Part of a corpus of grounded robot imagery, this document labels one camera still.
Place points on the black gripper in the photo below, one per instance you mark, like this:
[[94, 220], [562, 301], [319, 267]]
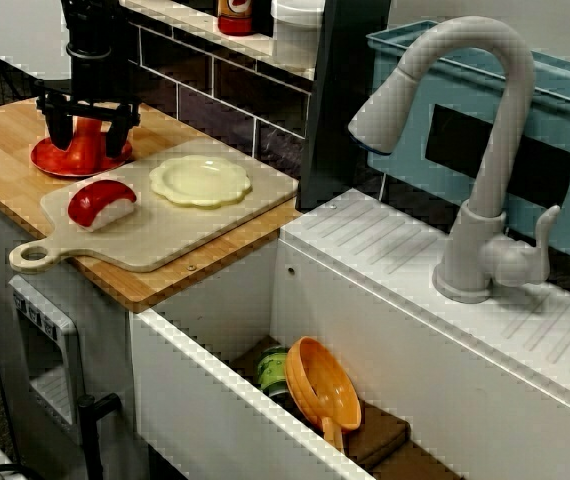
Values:
[[92, 80]]

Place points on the red toy sausage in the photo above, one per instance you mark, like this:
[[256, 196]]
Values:
[[87, 147]]

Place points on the red and white toy sushi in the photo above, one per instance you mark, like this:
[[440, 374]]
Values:
[[102, 205]]

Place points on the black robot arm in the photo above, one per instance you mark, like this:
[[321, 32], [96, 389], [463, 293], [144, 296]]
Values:
[[92, 22]]

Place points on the red round plate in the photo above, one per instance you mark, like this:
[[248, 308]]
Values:
[[45, 161]]

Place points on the cream flower-shaped plate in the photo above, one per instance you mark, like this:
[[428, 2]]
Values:
[[200, 182]]

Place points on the dark tile backsplash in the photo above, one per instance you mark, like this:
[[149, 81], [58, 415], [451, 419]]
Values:
[[225, 90]]

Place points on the white shelf ledge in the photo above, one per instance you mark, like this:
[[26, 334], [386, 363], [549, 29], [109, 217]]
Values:
[[245, 45]]

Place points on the red condiment bottle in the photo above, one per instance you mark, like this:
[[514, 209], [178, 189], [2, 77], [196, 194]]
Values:
[[235, 17]]

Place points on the grey toy dishwasher panel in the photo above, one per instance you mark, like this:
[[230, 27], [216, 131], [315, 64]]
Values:
[[65, 350]]

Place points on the white cup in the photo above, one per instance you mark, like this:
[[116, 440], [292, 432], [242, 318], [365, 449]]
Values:
[[295, 35]]

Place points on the green toy can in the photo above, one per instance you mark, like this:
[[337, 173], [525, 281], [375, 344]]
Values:
[[271, 372]]

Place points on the white toy sink unit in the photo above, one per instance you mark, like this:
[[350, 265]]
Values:
[[365, 280]]

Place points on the orange toy strainer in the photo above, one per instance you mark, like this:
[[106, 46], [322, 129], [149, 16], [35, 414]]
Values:
[[315, 380]]

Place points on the grey toy faucet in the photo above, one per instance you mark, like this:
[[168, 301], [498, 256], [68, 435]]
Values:
[[515, 80]]

